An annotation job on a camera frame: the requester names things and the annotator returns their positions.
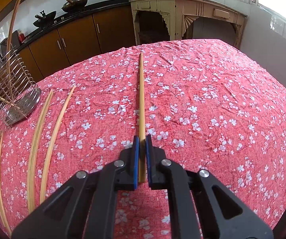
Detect black kitchen appliance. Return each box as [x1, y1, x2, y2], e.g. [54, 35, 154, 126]
[0, 30, 22, 64]

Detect cream wooden side table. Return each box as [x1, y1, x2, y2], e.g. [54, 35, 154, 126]
[129, 0, 248, 49]

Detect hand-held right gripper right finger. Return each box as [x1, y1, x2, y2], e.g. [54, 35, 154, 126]
[145, 134, 274, 239]

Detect metal wire utensil holder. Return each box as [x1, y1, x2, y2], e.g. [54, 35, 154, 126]
[0, 43, 42, 128]

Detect brown lower kitchen cabinets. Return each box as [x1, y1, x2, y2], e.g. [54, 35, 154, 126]
[0, 4, 137, 124]

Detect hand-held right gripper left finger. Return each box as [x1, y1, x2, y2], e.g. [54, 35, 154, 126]
[11, 136, 140, 239]

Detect black kitchen countertop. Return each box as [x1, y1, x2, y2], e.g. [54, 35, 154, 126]
[15, 0, 133, 53]

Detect red floral tablecloth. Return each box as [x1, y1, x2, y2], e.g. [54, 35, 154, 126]
[0, 38, 286, 239]

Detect black wok with lid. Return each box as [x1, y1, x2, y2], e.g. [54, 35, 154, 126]
[61, 0, 89, 13]

